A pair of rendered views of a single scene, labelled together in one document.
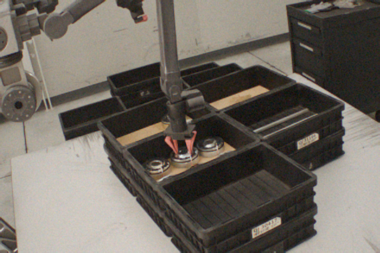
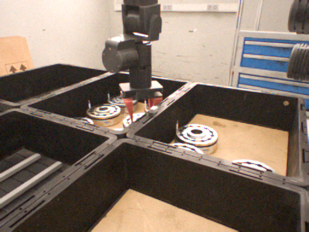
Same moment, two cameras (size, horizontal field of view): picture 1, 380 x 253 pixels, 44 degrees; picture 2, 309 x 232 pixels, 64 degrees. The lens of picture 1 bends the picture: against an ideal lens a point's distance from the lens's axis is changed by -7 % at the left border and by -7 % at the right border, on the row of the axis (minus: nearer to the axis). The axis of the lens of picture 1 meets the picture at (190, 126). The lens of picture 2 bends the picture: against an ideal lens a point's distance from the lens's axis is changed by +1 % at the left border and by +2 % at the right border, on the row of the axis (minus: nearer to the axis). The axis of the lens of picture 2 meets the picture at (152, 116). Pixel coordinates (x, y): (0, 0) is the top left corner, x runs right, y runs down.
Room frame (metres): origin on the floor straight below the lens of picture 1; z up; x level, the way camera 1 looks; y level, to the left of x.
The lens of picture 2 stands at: (2.08, -0.31, 1.15)
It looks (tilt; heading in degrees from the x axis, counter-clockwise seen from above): 24 degrees down; 142
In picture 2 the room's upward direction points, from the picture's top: straight up
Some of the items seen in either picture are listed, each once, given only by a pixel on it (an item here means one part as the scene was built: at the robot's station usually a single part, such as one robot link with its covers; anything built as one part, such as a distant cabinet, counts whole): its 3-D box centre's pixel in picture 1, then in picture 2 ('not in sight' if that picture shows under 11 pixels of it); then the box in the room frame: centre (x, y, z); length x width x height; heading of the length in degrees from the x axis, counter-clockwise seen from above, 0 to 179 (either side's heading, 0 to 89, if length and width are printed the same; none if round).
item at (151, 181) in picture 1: (190, 148); (118, 96); (1.52, 0.01, 0.92); 0.40 x 0.30 x 0.02; 113
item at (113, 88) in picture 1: (144, 104); not in sight; (3.22, 0.28, 0.37); 0.40 x 0.30 x 0.45; 106
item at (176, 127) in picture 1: (178, 123); (140, 78); (1.59, 0.04, 0.98); 0.10 x 0.07 x 0.07; 68
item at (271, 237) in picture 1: (241, 225); not in sight; (1.25, -0.11, 0.76); 0.40 x 0.30 x 0.12; 113
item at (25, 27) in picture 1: (26, 27); not in sight; (1.52, 0.45, 1.45); 0.09 x 0.08 x 0.12; 16
